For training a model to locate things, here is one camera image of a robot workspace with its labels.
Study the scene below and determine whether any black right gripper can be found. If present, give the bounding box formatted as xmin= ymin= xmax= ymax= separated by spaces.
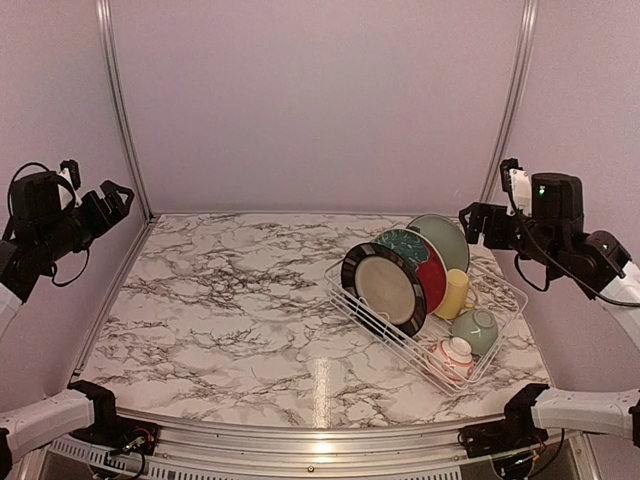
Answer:
xmin=460 ymin=201 xmax=563 ymax=271

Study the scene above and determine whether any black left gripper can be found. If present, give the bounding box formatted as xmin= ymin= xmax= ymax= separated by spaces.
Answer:
xmin=36 ymin=179 xmax=132 ymax=264

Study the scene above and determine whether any pale green flower plate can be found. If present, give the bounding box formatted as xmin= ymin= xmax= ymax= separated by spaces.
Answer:
xmin=407 ymin=213 xmax=471 ymax=272

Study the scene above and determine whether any red teal floral plate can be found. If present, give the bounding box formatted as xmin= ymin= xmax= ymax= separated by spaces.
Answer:
xmin=374 ymin=228 xmax=447 ymax=315

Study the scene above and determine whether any black rimmed beige plate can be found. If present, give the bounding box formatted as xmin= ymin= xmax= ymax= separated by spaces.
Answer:
xmin=340 ymin=243 xmax=427 ymax=337

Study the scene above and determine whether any white red patterned bowl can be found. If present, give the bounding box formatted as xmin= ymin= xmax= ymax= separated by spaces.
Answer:
xmin=427 ymin=337 xmax=474 ymax=384

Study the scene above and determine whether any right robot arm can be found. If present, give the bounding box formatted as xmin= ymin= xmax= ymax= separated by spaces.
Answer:
xmin=459 ymin=165 xmax=639 ymax=457

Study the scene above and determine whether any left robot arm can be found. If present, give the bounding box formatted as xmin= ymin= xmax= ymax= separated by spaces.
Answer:
xmin=1 ymin=159 xmax=135 ymax=478

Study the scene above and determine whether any yellow mug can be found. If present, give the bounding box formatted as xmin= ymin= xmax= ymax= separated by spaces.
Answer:
xmin=434 ymin=269 xmax=478 ymax=320

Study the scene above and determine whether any pale green bowl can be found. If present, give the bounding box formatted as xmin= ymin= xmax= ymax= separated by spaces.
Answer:
xmin=451 ymin=308 xmax=499 ymax=356

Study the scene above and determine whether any left side aluminium rail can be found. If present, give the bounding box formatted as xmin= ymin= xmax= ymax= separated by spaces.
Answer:
xmin=71 ymin=214 xmax=159 ymax=378

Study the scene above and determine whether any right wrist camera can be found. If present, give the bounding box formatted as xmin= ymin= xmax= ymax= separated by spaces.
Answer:
xmin=500 ymin=158 xmax=532 ymax=217

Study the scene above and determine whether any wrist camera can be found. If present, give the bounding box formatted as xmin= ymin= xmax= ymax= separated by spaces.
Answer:
xmin=500 ymin=158 xmax=532 ymax=217
xmin=58 ymin=159 xmax=82 ymax=209

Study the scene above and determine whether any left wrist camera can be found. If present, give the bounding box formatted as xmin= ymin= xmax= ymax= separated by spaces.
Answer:
xmin=58 ymin=159 xmax=82 ymax=209

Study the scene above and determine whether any white wire dish rack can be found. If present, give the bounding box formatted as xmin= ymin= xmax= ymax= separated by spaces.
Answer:
xmin=323 ymin=228 xmax=530 ymax=398

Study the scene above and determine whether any left aluminium frame post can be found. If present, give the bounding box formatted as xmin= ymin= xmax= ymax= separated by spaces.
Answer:
xmin=96 ymin=0 xmax=154 ymax=223

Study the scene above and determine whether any aluminium frame post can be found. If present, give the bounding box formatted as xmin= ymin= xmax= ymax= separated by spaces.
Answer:
xmin=96 ymin=0 xmax=154 ymax=223
xmin=480 ymin=0 xmax=539 ymax=202

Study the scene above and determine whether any right aluminium frame post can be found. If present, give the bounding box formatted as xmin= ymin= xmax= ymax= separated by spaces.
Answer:
xmin=480 ymin=0 xmax=539 ymax=202

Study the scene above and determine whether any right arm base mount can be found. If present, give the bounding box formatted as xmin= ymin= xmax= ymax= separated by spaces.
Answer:
xmin=457 ymin=383 xmax=549 ymax=479

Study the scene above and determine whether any front aluminium table rail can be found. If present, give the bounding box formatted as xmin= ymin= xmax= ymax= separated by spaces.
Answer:
xmin=29 ymin=399 xmax=601 ymax=480

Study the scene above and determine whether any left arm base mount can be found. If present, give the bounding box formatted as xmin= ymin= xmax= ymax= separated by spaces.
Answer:
xmin=67 ymin=380 xmax=159 ymax=479

